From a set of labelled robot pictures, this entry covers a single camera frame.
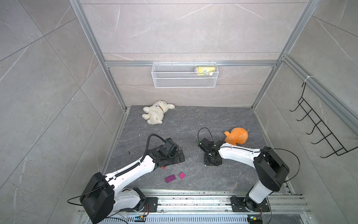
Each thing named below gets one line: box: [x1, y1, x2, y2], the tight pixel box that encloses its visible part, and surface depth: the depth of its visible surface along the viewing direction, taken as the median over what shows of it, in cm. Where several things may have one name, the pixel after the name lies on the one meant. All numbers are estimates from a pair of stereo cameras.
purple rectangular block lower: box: [165, 174, 177, 184], surface depth 84 cm
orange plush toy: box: [224, 127, 249, 146], surface depth 97 cm
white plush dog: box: [141, 99, 176, 125], surface depth 109 cm
